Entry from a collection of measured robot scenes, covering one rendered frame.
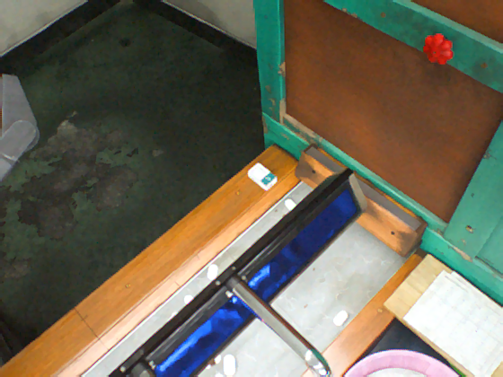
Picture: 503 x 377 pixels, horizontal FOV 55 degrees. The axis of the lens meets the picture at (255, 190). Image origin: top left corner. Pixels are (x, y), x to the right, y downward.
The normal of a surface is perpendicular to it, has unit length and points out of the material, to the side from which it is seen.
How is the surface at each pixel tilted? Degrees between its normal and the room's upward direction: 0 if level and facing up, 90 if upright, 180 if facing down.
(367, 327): 0
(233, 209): 0
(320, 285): 0
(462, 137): 90
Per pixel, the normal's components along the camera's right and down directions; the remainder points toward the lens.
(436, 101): -0.72, 0.61
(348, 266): -0.07, -0.56
